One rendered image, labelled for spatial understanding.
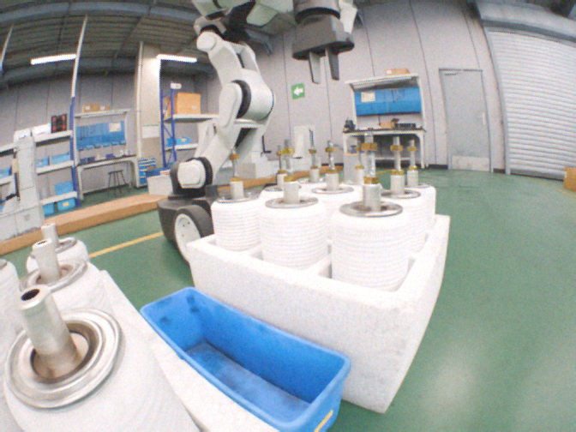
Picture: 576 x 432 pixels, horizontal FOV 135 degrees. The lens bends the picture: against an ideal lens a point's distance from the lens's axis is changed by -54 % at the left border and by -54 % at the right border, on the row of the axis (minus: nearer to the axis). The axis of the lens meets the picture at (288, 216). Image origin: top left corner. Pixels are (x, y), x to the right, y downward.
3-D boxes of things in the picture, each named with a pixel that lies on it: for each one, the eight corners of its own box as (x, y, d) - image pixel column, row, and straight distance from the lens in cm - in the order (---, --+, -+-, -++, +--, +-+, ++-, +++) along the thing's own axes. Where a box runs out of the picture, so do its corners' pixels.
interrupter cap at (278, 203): (255, 210, 35) (254, 205, 35) (279, 200, 41) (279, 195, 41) (308, 212, 31) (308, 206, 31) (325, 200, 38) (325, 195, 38)
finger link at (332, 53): (328, 77, 45) (325, 46, 47) (337, 81, 48) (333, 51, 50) (337, 76, 45) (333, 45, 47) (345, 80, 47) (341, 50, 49)
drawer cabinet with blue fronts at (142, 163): (133, 189, 635) (129, 159, 636) (150, 185, 651) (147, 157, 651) (141, 189, 580) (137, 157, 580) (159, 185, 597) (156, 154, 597)
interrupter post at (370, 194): (369, 215, 29) (368, 185, 28) (357, 211, 31) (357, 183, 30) (385, 213, 30) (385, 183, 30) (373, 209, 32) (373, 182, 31)
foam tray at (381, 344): (204, 323, 56) (184, 243, 48) (311, 261, 79) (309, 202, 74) (383, 415, 37) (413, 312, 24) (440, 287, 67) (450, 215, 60)
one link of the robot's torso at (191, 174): (178, 190, 119) (175, 161, 119) (213, 183, 129) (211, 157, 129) (202, 191, 101) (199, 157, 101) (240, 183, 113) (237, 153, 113)
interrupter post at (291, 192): (280, 207, 36) (278, 183, 35) (287, 203, 38) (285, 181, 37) (297, 207, 35) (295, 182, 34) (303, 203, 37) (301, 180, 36)
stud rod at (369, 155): (369, 198, 29) (367, 131, 29) (365, 197, 30) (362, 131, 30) (377, 197, 30) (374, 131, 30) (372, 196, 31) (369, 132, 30)
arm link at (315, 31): (279, 53, 49) (275, 4, 55) (309, 65, 56) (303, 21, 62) (341, 34, 43) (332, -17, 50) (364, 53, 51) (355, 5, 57)
